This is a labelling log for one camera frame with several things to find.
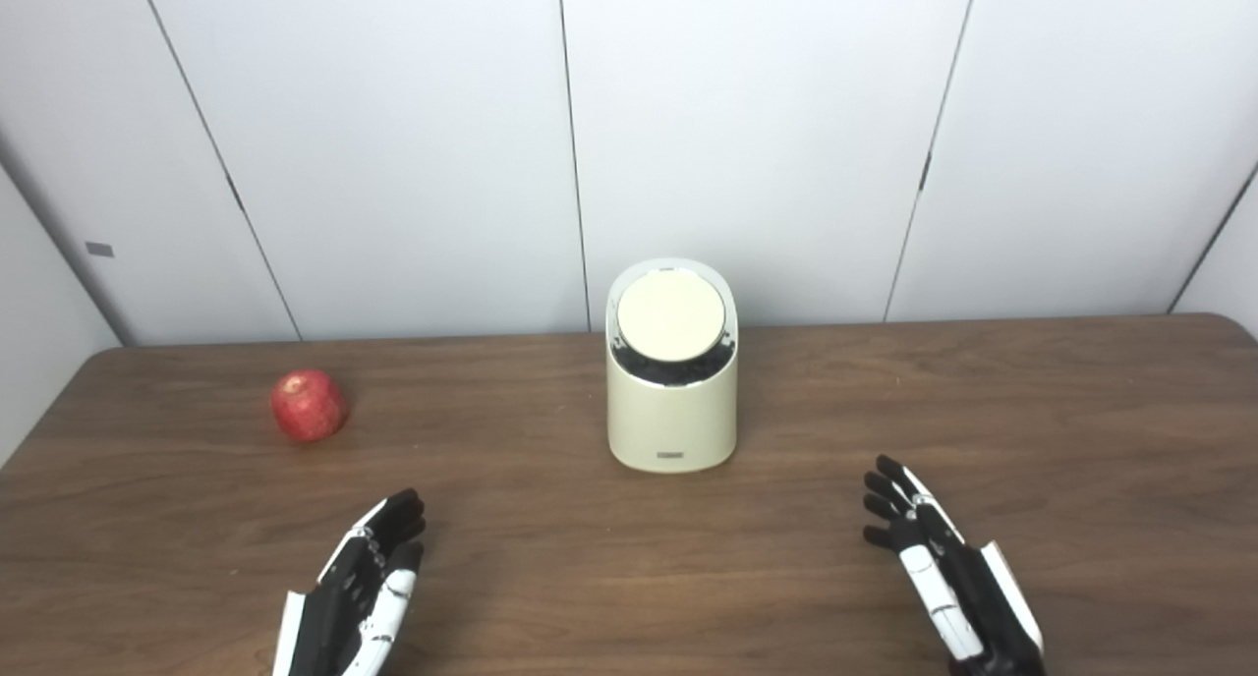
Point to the black bin liner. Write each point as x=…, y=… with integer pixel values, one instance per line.
x=673, y=369

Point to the round cream bin lid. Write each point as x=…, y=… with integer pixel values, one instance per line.
x=671, y=316

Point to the black wall panel hinge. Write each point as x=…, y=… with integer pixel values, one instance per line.
x=236, y=192
x=925, y=171

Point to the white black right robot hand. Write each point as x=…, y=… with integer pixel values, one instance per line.
x=968, y=597

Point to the red apple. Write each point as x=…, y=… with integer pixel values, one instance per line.
x=309, y=407

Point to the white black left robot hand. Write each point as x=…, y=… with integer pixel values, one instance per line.
x=339, y=607

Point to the cream-colored bin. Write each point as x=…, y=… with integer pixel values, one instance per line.
x=671, y=422

